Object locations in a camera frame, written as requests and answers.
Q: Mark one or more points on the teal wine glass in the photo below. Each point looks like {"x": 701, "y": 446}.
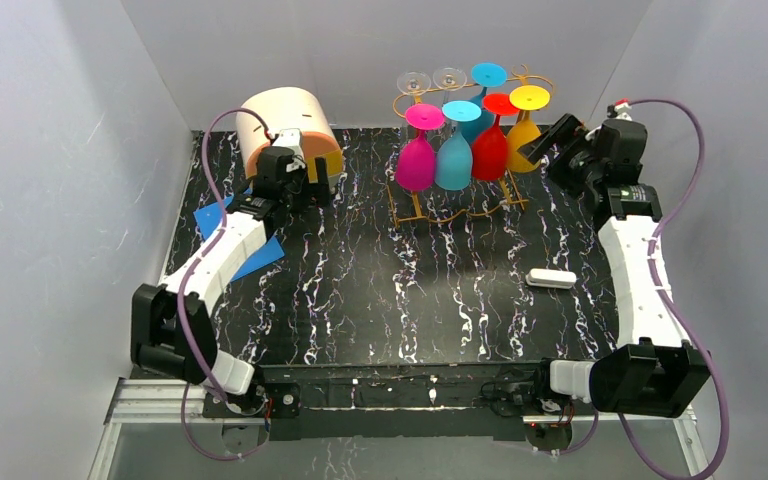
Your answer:
{"x": 487, "y": 75}

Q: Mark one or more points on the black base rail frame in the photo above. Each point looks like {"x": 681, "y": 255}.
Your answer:
{"x": 507, "y": 401}

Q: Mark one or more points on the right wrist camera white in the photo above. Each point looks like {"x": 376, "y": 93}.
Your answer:
{"x": 618, "y": 116}

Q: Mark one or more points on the gold wire glass rack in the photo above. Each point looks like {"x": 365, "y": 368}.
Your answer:
{"x": 435, "y": 205}

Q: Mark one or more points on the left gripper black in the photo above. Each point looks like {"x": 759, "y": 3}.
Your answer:
{"x": 311, "y": 179}

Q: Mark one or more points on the clear wine glass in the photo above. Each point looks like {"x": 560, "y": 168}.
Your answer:
{"x": 412, "y": 85}
{"x": 447, "y": 80}

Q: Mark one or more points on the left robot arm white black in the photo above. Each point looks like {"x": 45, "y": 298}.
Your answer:
{"x": 172, "y": 332}

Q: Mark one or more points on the red wine glass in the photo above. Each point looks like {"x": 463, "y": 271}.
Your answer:
{"x": 490, "y": 149}

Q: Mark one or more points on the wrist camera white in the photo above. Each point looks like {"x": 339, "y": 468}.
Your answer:
{"x": 618, "y": 116}
{"x": 291, "y": 138}

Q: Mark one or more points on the magenta wine glass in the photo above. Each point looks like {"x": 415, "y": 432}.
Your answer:
{"x": 416, "y": 164}

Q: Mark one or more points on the white cylindrical drawer box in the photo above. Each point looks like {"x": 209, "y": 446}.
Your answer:
{"x": 286, "y": 108}

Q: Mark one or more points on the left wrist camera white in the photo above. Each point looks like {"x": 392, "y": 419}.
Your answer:
{"x": 291, "y": 138}

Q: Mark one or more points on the clear wine glass left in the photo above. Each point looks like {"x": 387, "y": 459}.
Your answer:
{"x": 412, "y": 85}

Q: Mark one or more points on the white oblong case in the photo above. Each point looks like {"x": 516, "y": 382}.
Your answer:
{"x": 549, "y": 278}

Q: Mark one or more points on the clear wine glass right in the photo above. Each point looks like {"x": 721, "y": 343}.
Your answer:
{"x": 447, "y": 80}

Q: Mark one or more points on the blue flat sheet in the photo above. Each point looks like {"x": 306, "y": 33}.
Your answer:
{"x": 242, "y": 249}

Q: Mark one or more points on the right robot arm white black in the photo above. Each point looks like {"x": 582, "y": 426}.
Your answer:
{"x": 655, "y": 370}

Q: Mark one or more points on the yellow wine glass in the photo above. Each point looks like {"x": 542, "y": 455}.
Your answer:
{"x": 525, "y": 98}

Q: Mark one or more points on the light blue wine glass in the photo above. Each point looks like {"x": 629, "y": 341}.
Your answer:
{"x": 454, "y": 157}

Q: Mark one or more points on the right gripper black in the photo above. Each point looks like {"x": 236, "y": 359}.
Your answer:
{"x": 571, "y": 147}

